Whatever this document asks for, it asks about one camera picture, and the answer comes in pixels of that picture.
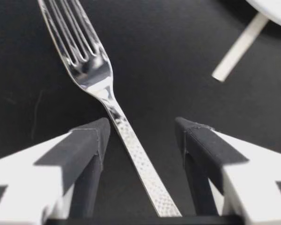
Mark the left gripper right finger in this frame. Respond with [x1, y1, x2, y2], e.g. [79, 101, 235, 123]
[174, 116, 281, 225]

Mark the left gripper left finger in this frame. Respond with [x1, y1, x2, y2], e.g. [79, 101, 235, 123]
[0, 117, 112, 225]

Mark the white round plate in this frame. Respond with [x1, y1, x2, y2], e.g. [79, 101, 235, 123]
[244, 0, 281, 25]

